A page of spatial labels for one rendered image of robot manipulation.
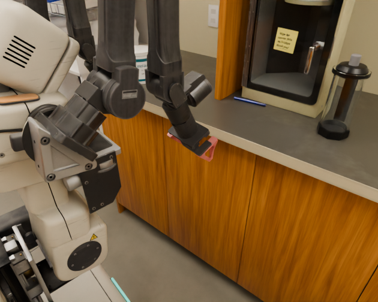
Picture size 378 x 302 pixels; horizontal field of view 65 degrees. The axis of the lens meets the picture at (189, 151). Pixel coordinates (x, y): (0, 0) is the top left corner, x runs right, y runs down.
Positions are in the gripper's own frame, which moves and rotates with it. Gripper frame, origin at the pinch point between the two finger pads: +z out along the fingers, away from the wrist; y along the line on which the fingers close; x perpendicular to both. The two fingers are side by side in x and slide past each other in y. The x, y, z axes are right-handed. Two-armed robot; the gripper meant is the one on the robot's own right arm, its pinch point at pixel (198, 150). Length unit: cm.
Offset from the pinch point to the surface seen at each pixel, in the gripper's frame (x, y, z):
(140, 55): -24, 65, 3
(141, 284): 51, 32, 86
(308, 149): -27.0, -16.5, 18.9
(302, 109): -46, -1, 26
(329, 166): -24.0, -25.5, 17.3
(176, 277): 36, 23, 94
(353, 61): -51, -16, 2
